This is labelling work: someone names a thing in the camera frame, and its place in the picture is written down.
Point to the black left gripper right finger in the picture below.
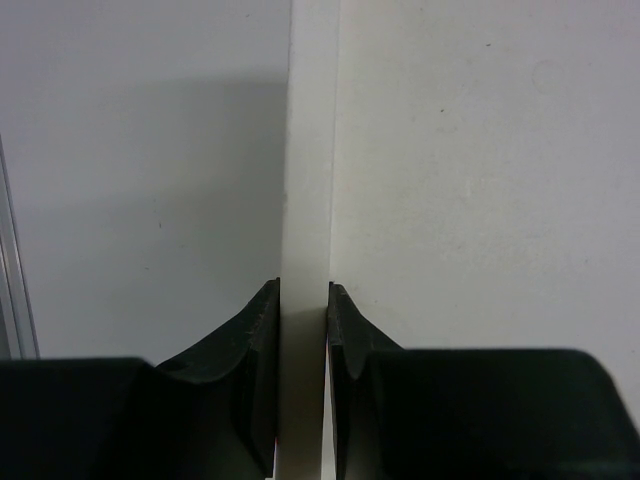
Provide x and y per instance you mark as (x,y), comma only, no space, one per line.
(538,413)

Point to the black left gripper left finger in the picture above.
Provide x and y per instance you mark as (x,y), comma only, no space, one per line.
(209,412)

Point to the white drawer cabinet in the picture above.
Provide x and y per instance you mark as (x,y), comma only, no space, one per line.
(469,171)

